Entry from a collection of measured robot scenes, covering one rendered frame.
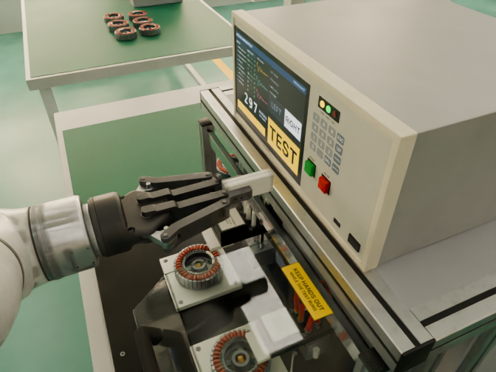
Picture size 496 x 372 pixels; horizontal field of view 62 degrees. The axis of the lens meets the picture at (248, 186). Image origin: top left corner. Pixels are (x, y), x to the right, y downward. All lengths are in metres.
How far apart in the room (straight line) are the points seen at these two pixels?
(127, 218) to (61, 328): 1.47
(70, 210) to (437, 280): 0.45
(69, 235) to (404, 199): 0.37
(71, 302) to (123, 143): 0.83
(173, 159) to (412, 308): 0.99
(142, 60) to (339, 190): 1.67
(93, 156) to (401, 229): 1.11
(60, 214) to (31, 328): 1.53
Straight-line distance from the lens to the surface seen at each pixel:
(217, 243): 0.89
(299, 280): 0.60
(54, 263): 0.50
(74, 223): 0.49
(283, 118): 0.64
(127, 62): 2.11
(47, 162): 2.90
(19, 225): 0.50
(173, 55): 2.14
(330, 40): 0.65
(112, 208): 0.50
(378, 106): 0.47
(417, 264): 0.59
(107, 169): 1.37
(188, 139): 1.46
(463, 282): 0.59
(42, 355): 1.92
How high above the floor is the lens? 1.54
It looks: 39 degrees down
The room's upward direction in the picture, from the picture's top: straight up
